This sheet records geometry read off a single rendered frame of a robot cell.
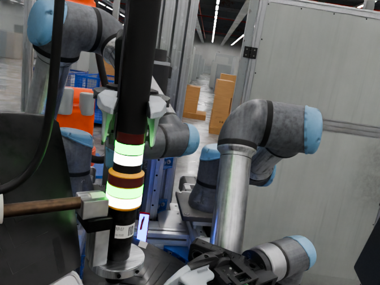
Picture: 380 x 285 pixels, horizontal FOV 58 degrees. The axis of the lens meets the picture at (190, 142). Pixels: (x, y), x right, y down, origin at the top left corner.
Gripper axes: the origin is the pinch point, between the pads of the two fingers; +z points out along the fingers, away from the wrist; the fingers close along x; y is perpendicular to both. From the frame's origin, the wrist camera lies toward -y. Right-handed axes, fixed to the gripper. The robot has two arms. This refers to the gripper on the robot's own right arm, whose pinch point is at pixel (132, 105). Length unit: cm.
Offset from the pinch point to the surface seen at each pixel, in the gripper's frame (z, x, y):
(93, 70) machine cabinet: -1088, 107, 62
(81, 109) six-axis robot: -385, 52, 68
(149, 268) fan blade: -15.6, -6.3, 30.8
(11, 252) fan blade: 1.5, 11.5, 17.8
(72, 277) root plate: 1.2, 4.9, 21.1
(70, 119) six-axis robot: -382, 63, 80
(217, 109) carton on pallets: -727, -208, 91
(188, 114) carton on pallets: -898, -172, 135
